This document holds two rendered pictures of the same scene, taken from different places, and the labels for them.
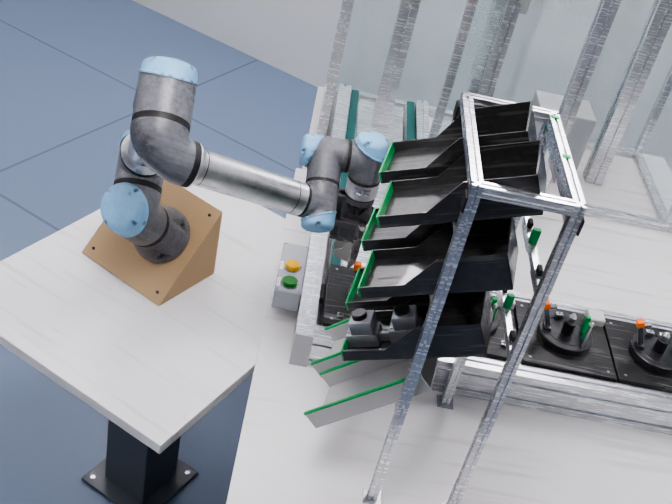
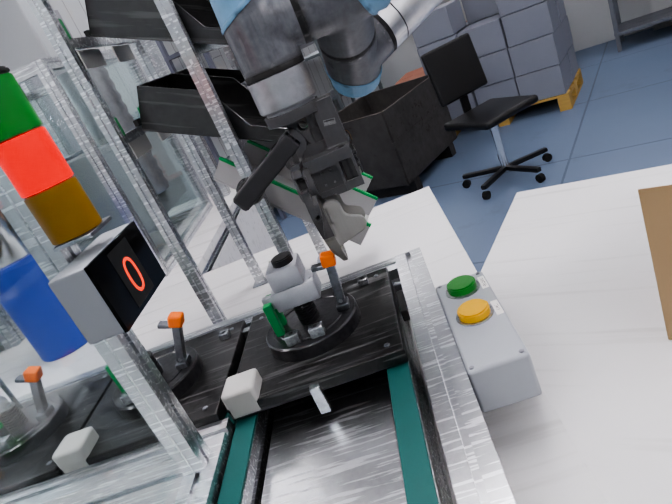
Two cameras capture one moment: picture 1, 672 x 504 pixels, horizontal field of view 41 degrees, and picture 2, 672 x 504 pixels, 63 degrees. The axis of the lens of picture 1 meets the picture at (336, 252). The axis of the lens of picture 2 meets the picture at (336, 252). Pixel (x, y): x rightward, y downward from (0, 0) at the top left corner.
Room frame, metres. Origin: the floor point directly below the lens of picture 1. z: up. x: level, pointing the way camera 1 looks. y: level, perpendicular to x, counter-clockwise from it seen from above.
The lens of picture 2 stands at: (2.44, 0.11, 1.34)
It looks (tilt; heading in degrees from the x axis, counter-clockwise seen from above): 21 degrees down; 193
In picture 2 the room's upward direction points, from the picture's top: 24 degrees counter-clockwise
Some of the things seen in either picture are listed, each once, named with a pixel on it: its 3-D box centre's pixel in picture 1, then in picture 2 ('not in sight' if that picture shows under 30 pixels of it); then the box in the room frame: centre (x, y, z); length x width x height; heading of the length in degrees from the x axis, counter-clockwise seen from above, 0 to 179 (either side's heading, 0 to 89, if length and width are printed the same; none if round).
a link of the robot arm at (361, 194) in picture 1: (361, 188); (284, 91); (1.76, -0.02, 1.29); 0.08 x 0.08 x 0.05
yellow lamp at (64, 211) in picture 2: not in sight; (63, 210); (1.97, -0.22, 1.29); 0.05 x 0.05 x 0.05
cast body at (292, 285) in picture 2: not in sight; (284, 280); (1.77, -0.13, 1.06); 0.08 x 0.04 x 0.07; 94
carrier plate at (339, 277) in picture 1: (372, 303); (318, 335); (1.77, -0.12, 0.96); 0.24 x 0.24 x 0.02; 4
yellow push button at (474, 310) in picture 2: (292, 266); (474, 313); (1.84, 0.10, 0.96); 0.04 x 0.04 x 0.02
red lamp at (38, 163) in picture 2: not in sight; (33, 162); (1.97, -0.22, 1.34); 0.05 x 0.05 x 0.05
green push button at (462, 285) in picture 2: (289, 282); (462, 288); (1.77, 0.10, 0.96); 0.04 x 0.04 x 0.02
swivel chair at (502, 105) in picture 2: not in sight; (486, 112); (-1.12, 0.55, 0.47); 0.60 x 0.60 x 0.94
